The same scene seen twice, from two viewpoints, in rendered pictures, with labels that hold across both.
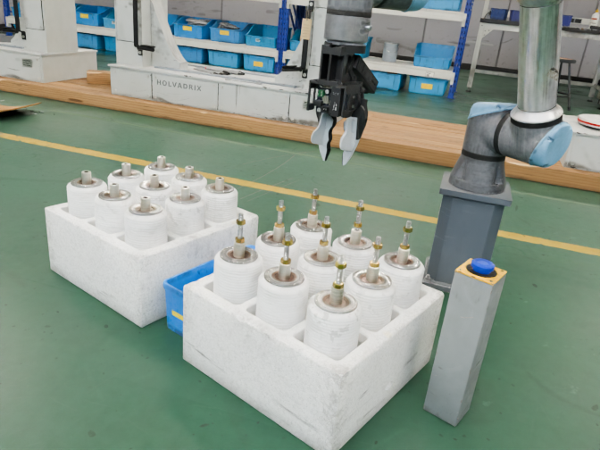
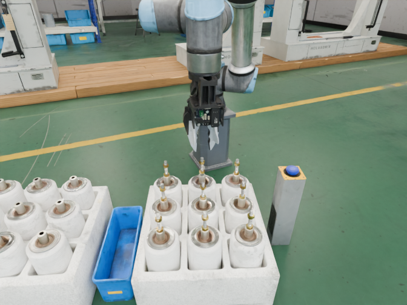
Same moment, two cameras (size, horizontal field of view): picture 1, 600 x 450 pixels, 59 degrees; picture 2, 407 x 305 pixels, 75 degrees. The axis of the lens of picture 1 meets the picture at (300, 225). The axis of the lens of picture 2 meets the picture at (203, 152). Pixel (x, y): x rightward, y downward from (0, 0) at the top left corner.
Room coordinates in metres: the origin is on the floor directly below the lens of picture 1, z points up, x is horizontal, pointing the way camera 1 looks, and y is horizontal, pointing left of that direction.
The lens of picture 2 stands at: (0.49, 0.33, 0.82)
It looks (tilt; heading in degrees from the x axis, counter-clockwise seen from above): 32 degrees down; 321
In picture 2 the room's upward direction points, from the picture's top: straight up
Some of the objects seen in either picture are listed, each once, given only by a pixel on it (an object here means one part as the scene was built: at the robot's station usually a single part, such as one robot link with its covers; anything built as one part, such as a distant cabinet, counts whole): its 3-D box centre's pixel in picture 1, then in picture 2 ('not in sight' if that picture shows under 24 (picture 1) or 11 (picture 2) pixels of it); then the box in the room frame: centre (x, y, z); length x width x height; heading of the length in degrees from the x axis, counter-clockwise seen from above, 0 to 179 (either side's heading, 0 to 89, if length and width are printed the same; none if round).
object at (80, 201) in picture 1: (88, 215); not in sight; (1.26, 0.55, 0.16); 0.10 x 0.10 x 0.18
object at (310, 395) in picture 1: (313, 325); (203, 240); (0.96, -0.05, 0.09); 0.39 x 0.39 x 0.18; 53
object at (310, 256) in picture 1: (321, 258); (203, 205); (0.96, -0.05, 0.25); 0.08 x 0.08 x 0.01
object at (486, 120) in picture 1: (492, 126); (212, 76); (1.41, -0.48, 0.47); 0.13 x 0.12 x 0.14; 36
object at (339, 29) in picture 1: (347, 30); (205, 62); (0.95, -0.05, 0.68); 0.08 x 0.08 x 0.05
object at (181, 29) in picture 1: (197, 28); not in sight; (6.40, 1.39, 0.36); 0.50 x 0.38 x 0.21; 164
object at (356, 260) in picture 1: (349, 279); (201, 201); (1.05, -0.12, 0.16); 0.10 x 0.10 x 0.18
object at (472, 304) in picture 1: (462, 345); (283, 208); (0.85, -0.33, 0.16); 0.07 x 0.07 x 0.31; 53
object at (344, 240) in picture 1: (354, 242); (201, 181); (1.05, -0.12, 0.25); 0.08 x 0.08 x 0.01
